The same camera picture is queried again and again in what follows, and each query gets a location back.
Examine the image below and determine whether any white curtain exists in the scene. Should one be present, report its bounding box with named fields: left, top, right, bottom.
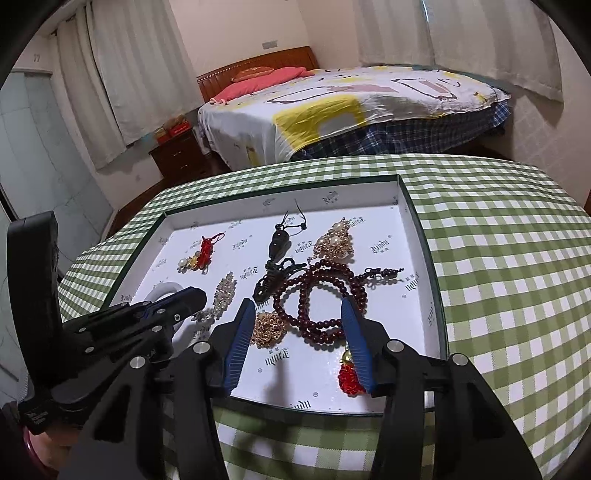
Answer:
left=422, top=0, right=565, bottom=103
left=352, top=0, right=432, bottom=68
left=88, top=0, right=195, bottom=149
left=55, top=7, right=127, bottom=171

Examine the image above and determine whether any bed with patterned cover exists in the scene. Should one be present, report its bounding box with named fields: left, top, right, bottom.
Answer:
left=198, top=67, right=512, bottom=171

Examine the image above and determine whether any person's left forearm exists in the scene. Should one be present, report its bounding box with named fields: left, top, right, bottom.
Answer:
left=0, top=401, right=77, bottom=480

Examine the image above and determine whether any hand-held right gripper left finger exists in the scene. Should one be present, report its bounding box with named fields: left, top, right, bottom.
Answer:
left=58, top=298, right=257, bottom=480

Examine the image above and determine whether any red patterned pillow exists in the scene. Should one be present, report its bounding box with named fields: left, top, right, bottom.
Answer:
left=231, top=65, right=274, bottom=84

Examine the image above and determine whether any red knot pearl charm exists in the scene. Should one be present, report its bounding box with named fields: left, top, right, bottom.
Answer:
left=177, top=232, right=226, bottom=274

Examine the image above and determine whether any dark red bead necklace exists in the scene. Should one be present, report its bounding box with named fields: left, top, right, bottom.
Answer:
left=272, top=258, right=404, bottom=349

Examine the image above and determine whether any blue plaid bed sheet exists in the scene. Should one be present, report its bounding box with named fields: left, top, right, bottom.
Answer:
left=290, top=102, right=511, bottom=162

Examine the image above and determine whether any dark wooden nightstand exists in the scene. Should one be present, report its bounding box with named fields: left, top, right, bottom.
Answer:
left=148, top=129, right=213, bottom=179

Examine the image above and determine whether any round gold brooch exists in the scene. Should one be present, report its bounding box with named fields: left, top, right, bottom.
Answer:
left=249, top=310, right=288, bottom=349

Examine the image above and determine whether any dark green jewelry tray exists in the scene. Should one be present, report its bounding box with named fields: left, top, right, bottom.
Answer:
left=99, top=174, right=450, bottom=423

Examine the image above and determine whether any red box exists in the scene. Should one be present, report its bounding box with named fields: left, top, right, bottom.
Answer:
left=154, top=115, right=192, bottom=145

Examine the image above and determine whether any green checkered tablecloth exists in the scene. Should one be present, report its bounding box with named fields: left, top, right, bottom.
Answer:
left=58, top=154, right=591, bottom=480

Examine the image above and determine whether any silver rhinestone hair clip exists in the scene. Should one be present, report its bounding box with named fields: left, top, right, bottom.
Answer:
left=212, top=272, right=236, bottom=319

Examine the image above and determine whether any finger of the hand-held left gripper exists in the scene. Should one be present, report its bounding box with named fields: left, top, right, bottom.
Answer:
left=69, top=316, right=186, bottom=361
left=62, top=286, right=208, bottom=340

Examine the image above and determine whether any frosted glass door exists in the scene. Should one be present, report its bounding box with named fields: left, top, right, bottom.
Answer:
left=0, top=69, right=114, bottom=259

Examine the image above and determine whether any pink pillow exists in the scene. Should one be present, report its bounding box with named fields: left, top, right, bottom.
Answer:
left=210, top=67, right=309, bottom=105

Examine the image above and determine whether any wooden bed headboard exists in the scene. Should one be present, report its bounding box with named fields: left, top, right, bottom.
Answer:
left=196, top=45, right=320, bottom=104

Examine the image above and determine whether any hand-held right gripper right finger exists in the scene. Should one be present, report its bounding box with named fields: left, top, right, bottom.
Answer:
left=341, top=298, right=542, bottom=480

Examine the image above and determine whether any white bangle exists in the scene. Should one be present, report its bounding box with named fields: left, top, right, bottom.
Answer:
left=147, top=281, right=191, bottom=344

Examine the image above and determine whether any gold pearl brooch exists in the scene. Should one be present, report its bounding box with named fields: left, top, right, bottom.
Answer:
left=312, top=218, right=355, bottom=261

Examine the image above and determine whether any black pendant with cord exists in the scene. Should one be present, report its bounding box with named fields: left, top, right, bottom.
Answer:
left=253, top=210, right=309, bottom=305

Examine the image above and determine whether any red tassel gold charm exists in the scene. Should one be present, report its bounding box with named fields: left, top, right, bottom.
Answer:
left=337, top=344, right=368, bottom=397

